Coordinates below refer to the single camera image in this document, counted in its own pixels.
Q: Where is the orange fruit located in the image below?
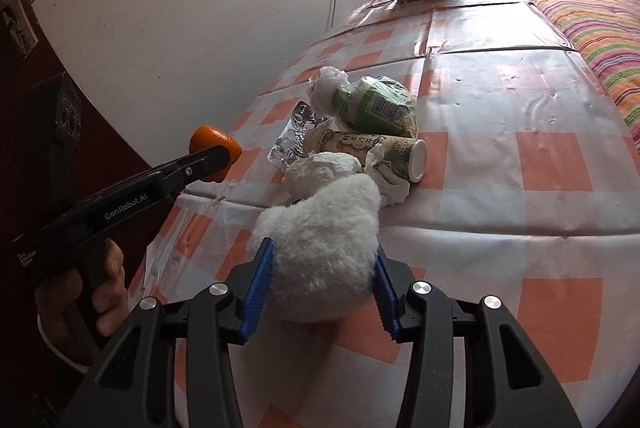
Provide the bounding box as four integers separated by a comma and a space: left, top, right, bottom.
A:
189, 125, 243, 183

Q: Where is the silver foil wrapper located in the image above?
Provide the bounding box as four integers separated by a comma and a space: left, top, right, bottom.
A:
267, 101, 330, 171

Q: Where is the white tissue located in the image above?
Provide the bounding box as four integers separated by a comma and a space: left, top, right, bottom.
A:
282, 144, 410, 207

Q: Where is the white fluffy plush toy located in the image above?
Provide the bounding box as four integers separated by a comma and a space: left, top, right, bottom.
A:
245, 174, 381, 323

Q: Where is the green bag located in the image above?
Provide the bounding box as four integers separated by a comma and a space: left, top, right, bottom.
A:
307, 66, 419, 138

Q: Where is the person left hand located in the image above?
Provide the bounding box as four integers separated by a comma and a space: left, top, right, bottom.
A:
35, 240, 128, 366

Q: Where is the dark wooden door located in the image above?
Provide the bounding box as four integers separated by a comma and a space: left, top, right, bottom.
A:
1, 0, 149, 256

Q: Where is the checkered orange tablecloth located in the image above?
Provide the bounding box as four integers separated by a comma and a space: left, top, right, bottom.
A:
129, 0, 639, 427

